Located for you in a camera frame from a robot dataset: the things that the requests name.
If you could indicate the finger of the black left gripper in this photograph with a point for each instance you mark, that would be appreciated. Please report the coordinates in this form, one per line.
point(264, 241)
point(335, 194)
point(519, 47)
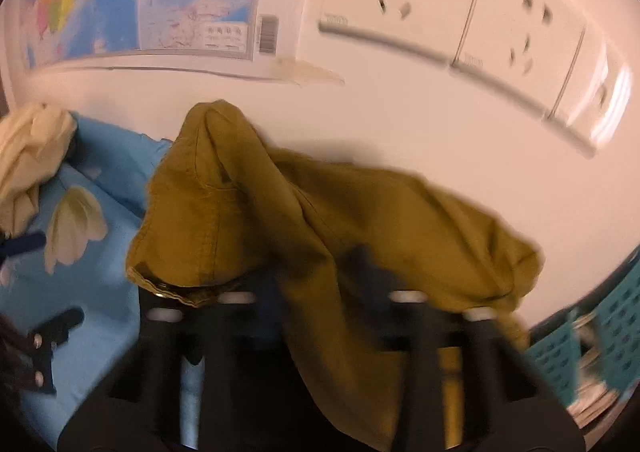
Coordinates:
point(15, 246)
point(42, 342)

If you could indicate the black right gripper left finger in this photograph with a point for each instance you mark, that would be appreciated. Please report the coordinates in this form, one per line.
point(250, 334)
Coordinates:
point(137, 405)

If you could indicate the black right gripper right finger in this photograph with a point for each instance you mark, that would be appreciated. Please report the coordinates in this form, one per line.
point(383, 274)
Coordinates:
point(506, 405)

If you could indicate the olive mustard garment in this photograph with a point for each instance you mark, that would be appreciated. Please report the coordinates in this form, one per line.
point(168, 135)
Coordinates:
point(223, 201)

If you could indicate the blue floral bed sheet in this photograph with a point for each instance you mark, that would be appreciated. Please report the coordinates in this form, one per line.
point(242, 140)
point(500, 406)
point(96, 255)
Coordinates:
point(112, 166)

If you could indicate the teal perforated plastic basket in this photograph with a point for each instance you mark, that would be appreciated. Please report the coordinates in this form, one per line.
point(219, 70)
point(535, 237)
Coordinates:
point(596, 340)

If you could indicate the cream folded garment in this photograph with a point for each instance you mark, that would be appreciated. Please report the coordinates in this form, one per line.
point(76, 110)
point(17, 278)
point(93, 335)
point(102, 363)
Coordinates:
point(35, 139)

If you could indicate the white wall switch right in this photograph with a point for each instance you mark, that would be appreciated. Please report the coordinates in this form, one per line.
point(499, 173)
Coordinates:
point(595, 96)

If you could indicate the white wall socket middle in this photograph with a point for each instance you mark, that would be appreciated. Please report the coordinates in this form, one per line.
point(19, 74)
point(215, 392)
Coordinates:
point(525, 47)

